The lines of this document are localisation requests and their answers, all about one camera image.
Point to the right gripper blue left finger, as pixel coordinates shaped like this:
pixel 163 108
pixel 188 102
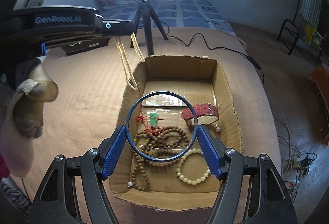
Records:
pixel 110 154

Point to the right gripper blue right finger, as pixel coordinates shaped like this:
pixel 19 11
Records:
pixel 212 157

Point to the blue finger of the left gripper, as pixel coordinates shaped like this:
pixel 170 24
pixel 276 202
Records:
pixel 114 27

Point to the gloved left hand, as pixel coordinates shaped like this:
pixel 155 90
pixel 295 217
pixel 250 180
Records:
pixel 22 115

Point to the black tripod stand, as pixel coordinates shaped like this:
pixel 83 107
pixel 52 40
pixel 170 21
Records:
pixel 146 13

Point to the black printed gift bag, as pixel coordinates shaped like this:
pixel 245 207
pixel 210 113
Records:
pixel 83 46

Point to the brown cardboard box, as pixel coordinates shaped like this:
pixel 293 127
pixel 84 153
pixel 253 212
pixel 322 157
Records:
pixel 163 160

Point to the blue patterned bed sheet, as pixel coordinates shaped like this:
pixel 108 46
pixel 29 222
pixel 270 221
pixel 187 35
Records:
pixel 175 13

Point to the orange cloth covered table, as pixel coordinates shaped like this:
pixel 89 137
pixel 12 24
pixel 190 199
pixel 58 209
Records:
pixel 320 76

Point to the black metal shelf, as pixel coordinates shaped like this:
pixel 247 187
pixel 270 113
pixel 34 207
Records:
pixel 299 39

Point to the yellow box on shelf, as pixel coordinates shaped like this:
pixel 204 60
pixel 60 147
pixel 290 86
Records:
pixel 312 38

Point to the power strip with cables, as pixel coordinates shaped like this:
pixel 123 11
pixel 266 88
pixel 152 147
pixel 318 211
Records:
pixel 304 158

